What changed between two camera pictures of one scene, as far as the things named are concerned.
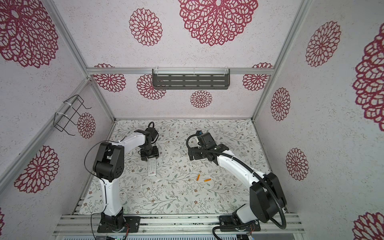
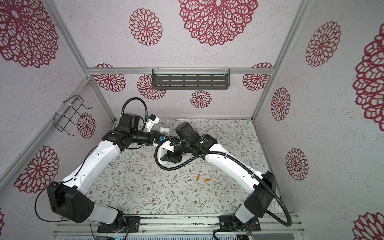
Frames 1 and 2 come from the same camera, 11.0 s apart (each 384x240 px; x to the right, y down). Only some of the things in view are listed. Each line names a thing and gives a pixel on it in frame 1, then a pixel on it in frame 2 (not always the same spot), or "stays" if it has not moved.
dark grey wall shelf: x=189 y=79 stays
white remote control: x=152 y=166 → x=165 y=131
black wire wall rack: x=69 y=108 stays
